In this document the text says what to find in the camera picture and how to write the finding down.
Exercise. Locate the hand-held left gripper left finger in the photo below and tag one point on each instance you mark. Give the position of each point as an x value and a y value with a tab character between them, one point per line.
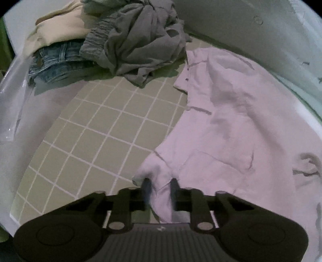
146	192

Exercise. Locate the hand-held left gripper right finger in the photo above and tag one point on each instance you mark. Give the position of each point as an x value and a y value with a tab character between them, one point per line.
174	194

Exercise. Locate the white shirt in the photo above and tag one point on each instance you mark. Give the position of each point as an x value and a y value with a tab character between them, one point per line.
234	121

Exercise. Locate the grey garment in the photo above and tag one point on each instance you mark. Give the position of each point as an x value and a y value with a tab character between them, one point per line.
140	42

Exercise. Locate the blue jeans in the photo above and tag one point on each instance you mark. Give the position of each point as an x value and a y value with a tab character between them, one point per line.
55	63

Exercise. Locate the clear plastic bag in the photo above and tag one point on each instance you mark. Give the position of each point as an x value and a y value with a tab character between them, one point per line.
15	95

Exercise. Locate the printed pale quilt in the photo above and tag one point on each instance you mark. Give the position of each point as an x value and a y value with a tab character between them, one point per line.
251	27

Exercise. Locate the beige garment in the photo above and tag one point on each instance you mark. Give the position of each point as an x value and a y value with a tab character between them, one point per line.
63	27

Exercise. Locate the sage green garment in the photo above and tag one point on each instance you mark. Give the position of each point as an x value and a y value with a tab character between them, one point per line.
100	5

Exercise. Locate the green curtain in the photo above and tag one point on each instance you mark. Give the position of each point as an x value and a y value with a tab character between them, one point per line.
4	45

